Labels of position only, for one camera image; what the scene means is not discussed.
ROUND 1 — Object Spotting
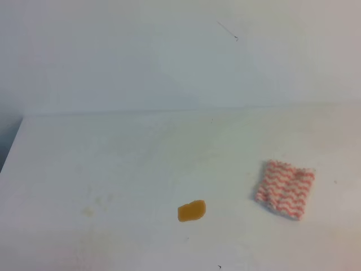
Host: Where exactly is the pink white striped rag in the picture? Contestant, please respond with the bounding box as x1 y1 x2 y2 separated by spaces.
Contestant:
254 160 315 221

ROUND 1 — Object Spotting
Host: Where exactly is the orange coffee stain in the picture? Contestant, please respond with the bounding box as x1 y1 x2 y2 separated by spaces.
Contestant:
178 200 206 222

